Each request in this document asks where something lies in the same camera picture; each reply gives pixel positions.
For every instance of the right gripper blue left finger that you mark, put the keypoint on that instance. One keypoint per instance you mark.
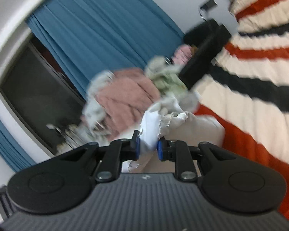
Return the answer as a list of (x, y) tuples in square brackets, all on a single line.
[(112, 157)]

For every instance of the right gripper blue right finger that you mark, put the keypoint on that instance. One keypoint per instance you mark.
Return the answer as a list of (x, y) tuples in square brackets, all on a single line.
[(181, 155)]

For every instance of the white t-shirt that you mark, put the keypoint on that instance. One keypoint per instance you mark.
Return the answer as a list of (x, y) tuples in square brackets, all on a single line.
[(154, 126)]

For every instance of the grey white clothes pile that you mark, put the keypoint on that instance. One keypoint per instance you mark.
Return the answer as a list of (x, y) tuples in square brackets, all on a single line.
[(93, 114)]

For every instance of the light green clothes pile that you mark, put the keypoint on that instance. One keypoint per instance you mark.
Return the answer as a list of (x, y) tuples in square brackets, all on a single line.
[(165, 76)]

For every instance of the pink fluffy blanket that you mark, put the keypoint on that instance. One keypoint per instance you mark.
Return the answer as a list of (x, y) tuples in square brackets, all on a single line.
[(126, 99)]

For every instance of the silver tripod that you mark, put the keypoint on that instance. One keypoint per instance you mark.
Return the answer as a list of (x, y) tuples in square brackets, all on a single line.
[(69, 134)]

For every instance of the striped red black cream blanket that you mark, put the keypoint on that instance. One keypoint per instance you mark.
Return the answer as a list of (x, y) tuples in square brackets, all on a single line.
[(247, 88)]

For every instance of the small pink garment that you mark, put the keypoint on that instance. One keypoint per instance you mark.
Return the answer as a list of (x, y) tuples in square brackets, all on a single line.
[(182, 55)]

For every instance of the dark window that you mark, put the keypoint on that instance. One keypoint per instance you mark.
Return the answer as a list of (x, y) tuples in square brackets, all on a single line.
[(39, 92)]

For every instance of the black armchair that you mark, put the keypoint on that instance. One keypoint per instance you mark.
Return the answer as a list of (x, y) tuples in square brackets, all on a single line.
[(209, 37)]

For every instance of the left blue curtain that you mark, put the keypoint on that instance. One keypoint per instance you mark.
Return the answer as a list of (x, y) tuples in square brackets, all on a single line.
[(12, 153)]

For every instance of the blue curtain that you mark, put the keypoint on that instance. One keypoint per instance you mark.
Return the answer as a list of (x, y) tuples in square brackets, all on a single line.
[(88, 36), (12, 153)]

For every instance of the right blue curtain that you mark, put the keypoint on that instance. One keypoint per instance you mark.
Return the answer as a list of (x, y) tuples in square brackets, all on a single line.
[(88, 36)]

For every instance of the black wall socket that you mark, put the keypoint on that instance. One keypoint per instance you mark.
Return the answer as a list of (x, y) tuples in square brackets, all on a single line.
[(208, 5)]

